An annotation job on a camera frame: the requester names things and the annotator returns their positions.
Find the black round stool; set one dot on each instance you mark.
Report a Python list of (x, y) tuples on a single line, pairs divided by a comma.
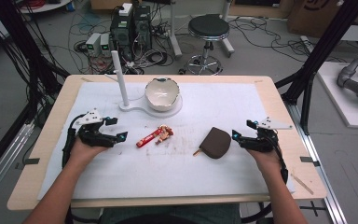
[(209, 26)]

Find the brown chocolate ice cream bar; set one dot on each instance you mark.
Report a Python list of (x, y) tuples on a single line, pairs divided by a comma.
[(216, 143)]

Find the black tape strip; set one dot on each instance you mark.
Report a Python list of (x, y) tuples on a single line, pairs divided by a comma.
[(308, 160), (31, 161)]

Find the white stand with pole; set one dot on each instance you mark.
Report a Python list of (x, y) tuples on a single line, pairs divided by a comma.
[(120, 77)]

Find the person's grey-green pants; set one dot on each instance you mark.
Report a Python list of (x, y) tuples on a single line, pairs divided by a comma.
[(174, 214)]

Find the aluminium rail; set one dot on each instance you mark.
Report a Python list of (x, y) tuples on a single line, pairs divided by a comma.
[(3, 165), (317, 161)]

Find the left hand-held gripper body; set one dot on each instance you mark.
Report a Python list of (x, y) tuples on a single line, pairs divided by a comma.
[(93, 133)]

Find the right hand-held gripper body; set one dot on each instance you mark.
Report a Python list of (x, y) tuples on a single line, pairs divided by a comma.
[(262, 140)]

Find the cardboard box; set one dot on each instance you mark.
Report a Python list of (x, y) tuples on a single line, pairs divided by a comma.
[(313, 15)]

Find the white power supply box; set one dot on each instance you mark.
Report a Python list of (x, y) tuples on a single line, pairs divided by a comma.
[(93, 43), (105, 44)]

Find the black tape cross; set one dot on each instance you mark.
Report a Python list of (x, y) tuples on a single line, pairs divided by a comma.
[(313, 208)]

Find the white box on computer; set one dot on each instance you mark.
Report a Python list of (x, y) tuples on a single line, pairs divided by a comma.
[(125, 9)]

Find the thin wooden stick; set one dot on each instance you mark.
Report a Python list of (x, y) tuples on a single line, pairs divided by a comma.
[(302, 184)]

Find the black computer tower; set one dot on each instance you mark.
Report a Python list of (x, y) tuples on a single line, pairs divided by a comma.
[(121, 35), (142, 26)]

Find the black metal frame post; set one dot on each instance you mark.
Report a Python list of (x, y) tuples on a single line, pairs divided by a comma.
[(326, 43)]

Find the red snack packet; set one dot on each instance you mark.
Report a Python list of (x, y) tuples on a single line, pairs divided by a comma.
[(146, 140)]

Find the crumpled brown candy wrapper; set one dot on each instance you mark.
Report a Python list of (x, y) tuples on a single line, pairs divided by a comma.
[(165, 133)]

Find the person's right hand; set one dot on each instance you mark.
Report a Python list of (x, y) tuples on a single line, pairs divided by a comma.
[(265, 160)]

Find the white eggshell-shaped bowl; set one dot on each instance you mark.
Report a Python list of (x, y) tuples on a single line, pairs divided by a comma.
[(161, 93)]

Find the person's left hand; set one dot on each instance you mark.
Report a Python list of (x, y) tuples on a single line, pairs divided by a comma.
[(85, 152)]

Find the white floor board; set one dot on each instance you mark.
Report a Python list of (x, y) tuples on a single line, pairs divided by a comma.
[(338, 102)]

